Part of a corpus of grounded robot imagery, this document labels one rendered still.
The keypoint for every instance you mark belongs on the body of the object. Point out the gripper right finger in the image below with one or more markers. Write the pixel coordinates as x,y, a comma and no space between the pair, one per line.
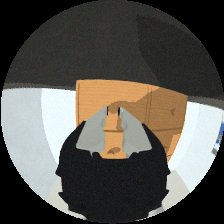
139,138

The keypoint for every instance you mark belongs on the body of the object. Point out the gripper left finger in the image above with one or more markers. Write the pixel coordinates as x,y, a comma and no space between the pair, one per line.
86,138

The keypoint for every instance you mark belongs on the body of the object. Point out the tan wooden chest of drawers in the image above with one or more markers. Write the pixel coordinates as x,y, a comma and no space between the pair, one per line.
116,132

